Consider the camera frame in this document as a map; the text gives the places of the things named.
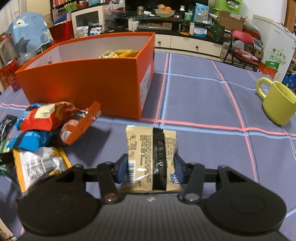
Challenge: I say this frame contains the red snack bag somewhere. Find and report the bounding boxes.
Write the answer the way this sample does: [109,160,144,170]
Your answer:
[21,101,79,131]

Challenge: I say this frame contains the blue shark paper bag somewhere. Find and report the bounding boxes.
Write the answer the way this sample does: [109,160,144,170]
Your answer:
[6,11,54,55]

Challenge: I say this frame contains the yellow snack packets in box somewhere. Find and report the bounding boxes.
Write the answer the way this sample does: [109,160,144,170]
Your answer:
[99,49,139,58]

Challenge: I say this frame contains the blue cookie snack packet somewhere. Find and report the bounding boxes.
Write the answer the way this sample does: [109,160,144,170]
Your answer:
[7,131,52,152]

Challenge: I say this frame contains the brown-orange snack packet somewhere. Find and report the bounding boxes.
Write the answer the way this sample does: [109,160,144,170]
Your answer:
[60,101,101,145]

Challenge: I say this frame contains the red folding chair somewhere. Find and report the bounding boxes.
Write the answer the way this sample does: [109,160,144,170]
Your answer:
[223,29,260,71]

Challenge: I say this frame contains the orange cardboard box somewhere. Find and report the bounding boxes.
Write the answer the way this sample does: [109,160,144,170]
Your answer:
[16,32,155,119]

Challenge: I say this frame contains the white TV cabinet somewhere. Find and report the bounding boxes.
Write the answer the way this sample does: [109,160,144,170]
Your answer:
[155,34,223,61]

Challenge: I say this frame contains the white yellow snack packet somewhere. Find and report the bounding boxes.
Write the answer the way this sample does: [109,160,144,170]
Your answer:
[13,147,72,193]

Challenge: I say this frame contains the dark snack packet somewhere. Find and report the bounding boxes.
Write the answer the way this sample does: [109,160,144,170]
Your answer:
[0,114,18,142]

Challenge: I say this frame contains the beige cookie snack packet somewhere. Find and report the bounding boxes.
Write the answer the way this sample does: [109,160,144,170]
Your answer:
[121,125,181,192]

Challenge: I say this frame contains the yellow-green mug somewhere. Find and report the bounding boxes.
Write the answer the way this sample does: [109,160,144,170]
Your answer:
[256,77,295,126]

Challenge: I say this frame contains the fruit bowl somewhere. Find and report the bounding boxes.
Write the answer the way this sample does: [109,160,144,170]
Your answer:
[154,4,175,18]

